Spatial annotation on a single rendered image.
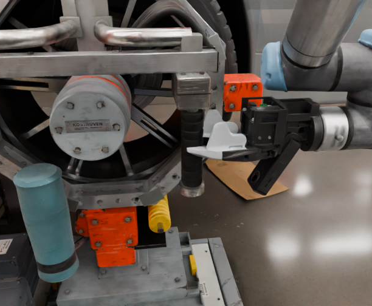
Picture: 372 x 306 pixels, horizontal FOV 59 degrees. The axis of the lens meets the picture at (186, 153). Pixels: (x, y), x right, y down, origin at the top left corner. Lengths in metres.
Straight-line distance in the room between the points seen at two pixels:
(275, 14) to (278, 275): 1.01
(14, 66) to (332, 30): 0.42
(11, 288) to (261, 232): 1.13
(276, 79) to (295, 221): 1.34
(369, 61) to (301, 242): 1.23
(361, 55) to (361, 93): 0.06
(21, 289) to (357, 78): 0.86
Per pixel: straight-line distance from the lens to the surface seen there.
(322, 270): 1.59
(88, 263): 1.24
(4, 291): 0.98
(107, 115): 0.58
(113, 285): 1.15
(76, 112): 0.58
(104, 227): 0.87
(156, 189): 0.81
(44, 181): 0.69
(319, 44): 0.48
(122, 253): 0.92
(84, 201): 0.84
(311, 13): 0.45
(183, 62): 0.51
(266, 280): 1.48
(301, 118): 0.56
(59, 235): 0.76
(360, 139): 0.60
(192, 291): 1.19
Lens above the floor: 1.06
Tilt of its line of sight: 26 degrees down
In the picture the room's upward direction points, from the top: straight up
